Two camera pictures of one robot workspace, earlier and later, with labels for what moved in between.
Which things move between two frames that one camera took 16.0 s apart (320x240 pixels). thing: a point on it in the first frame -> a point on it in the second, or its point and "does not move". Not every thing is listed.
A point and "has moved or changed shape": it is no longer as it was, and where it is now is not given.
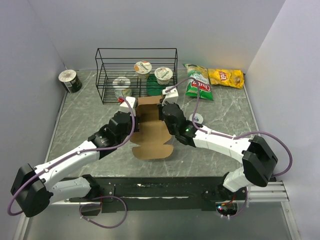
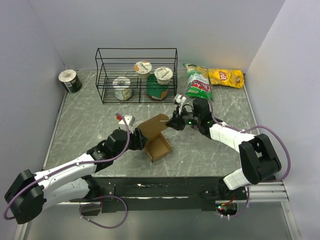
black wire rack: [124, 73] does not move
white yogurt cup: [163, 74] does not move
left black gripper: [136, 124] -> [139, 140]
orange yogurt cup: [143, 68] does not move
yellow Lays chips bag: [233, 78] does not move
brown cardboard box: [152, 134] has moved or changed shape
